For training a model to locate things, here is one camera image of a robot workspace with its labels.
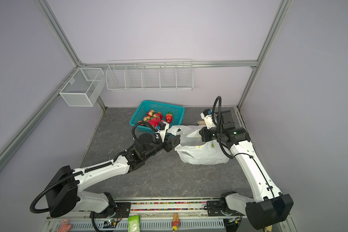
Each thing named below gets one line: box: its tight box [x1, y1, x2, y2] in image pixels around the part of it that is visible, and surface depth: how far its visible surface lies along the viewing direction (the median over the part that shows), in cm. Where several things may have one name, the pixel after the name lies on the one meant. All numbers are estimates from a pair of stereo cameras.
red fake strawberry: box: [165, 111, 174, 124], surface depth 113 cm
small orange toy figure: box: [172, 213, 181, 232], surface depth 70 cm
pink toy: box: [57, 218, 72, 232], surface depth 70 cm
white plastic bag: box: [167, 125, 231, 165], surface depth 72 cm
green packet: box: [127, 214, 141, 232], surface depth 70 cm
